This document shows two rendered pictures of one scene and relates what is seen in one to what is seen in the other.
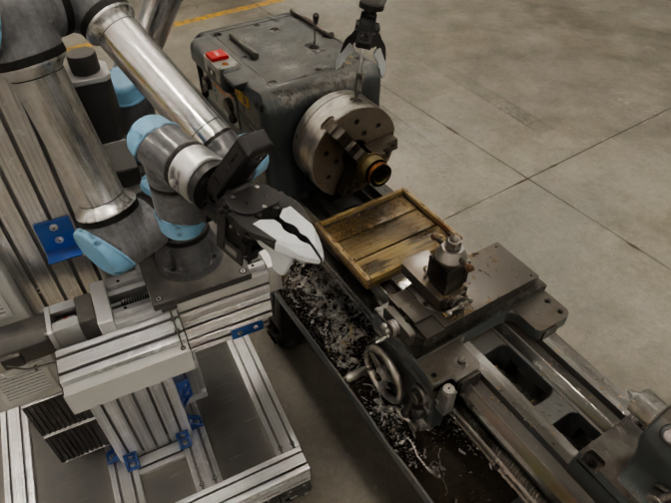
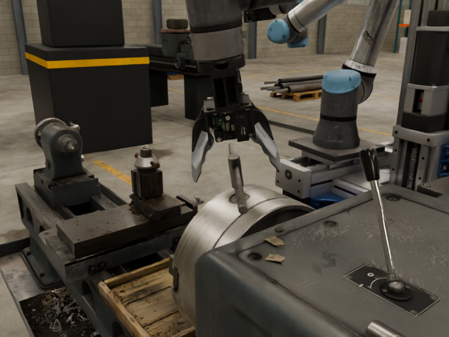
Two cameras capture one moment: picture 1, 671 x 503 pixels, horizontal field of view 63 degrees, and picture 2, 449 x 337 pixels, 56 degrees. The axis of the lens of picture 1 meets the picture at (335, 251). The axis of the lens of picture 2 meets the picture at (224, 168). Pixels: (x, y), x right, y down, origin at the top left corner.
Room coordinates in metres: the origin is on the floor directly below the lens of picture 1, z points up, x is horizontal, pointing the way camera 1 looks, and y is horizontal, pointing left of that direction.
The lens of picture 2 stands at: (2.24, -0.16, 1.54)
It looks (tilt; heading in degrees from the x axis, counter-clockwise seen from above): 19 degrees down; 175
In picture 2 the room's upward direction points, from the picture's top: straight up
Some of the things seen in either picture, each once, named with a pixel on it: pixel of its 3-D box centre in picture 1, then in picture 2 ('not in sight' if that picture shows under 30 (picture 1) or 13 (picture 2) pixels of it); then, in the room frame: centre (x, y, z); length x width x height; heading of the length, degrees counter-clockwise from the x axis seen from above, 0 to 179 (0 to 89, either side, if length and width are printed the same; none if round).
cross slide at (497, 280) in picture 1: (459, 293); (131, 219); (0.99, -0.34, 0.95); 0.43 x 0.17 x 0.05; 122
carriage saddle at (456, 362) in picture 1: (472, 315); (122, 230); (0.96, -0.37, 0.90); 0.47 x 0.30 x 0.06; 122
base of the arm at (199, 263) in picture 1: (186, 242); (337, 128); (0.91, 0.34, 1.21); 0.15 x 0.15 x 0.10
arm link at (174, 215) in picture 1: (186, 198); (295, 31); (0.69, 0.24, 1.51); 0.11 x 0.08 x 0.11; 143
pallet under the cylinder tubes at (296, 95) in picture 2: not in sight; (303, 93); (-6.95, 2.43, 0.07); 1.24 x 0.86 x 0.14; 120
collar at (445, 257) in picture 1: (451, 251); (146, 160); (0.96, -0.28, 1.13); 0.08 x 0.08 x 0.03
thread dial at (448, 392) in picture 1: (445, 398); not in sight; (0.74, -0.28, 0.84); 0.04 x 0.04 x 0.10; 32
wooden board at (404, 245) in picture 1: (386, 234); (188, 291); (1.30, -0.16, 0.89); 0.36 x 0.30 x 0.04; 122
